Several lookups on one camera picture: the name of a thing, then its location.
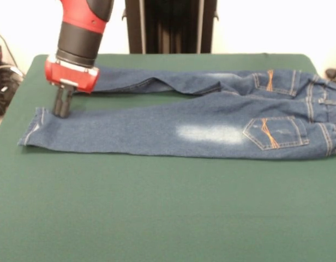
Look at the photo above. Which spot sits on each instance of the blue denim jeans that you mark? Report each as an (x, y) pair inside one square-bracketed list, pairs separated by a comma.
[(184, 128)]

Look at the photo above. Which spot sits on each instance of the dark green table cloth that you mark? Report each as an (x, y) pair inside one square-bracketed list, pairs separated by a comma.
[(168, 204)]

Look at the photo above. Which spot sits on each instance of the grey chair base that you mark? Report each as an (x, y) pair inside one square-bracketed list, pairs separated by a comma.
[(333, 72)]

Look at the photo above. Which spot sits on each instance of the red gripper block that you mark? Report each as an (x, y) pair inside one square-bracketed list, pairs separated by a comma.
[(72, 77)]

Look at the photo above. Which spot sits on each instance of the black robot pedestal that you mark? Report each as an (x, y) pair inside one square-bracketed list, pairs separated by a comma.
[(170, 27)]

